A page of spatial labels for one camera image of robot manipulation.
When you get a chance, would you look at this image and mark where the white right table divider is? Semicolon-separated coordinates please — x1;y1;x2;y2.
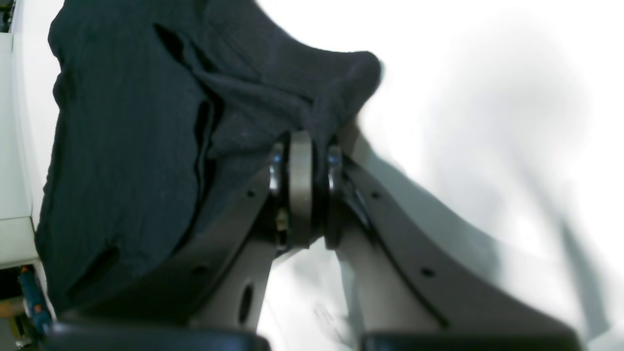
0;33;38;269

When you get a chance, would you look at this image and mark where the teal glue gun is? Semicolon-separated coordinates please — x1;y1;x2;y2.
19;265;53;337

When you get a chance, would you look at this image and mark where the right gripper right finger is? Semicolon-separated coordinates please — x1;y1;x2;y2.
312;137;576;337

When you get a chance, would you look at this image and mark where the black T-shirt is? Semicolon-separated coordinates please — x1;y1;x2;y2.
34;0;381;316

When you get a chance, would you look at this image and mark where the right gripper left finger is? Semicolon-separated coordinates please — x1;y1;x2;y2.
73;131;312;330

